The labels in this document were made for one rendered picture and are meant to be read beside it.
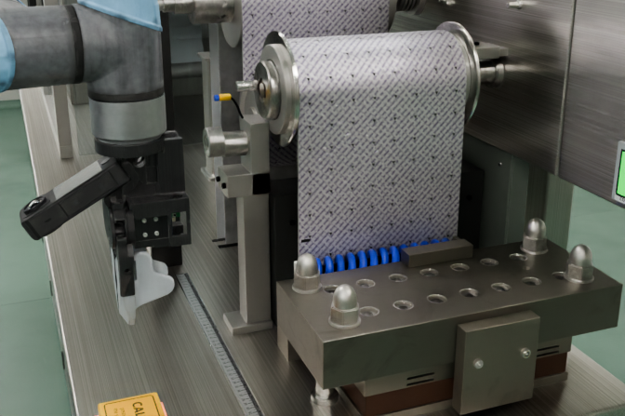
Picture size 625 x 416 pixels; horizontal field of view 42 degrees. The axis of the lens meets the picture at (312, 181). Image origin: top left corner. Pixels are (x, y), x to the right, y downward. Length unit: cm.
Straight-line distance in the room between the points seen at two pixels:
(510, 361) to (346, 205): 28
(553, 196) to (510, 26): 36
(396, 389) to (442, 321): 10
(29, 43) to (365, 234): 52
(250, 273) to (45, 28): 50
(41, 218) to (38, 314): 246
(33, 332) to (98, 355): 202
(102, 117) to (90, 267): 63
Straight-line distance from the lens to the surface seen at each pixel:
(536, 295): 102
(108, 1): 79
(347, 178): 105
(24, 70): 79
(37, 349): 306
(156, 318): 123
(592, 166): 104
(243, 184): 108
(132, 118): 81
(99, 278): 137
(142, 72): 81
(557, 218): 143
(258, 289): 116
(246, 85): 106
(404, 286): 102
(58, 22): 79
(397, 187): 109
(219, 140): 107
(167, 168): 85
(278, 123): 104
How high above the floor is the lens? 148
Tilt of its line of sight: 19 degrees down
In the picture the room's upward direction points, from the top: straight up
